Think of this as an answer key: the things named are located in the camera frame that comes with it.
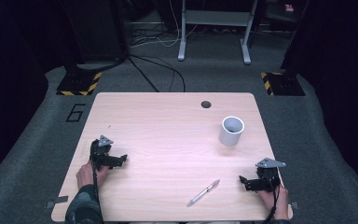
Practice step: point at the grey tape strip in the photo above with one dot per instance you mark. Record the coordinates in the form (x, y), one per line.
(294, 205)
(57, 200)

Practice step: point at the black cabinet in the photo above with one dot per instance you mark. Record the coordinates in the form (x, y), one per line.
(99, 28)

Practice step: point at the white cup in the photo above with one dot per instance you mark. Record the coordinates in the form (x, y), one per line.
(231, 133)

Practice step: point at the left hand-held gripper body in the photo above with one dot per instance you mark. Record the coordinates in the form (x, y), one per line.
(101, 152)

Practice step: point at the black tape floor marking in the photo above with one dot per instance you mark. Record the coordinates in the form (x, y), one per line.
(75, 112)

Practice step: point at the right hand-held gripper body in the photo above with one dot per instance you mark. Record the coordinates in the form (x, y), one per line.
(268, 174)

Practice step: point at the person's right hand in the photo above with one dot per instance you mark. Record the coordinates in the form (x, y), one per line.
(275, 199)

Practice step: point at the black yellow striped base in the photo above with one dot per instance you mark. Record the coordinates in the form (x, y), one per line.
(80, 84)
(282, 84)

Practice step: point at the silver pen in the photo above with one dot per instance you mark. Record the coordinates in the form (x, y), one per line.
(203, 193)

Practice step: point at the white metal stand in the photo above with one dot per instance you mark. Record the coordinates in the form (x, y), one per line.
(216, 18)

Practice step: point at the person's left hand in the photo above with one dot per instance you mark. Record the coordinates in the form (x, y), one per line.
(87, 175)

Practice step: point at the red white label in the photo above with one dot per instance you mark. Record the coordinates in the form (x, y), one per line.
(289, 7)

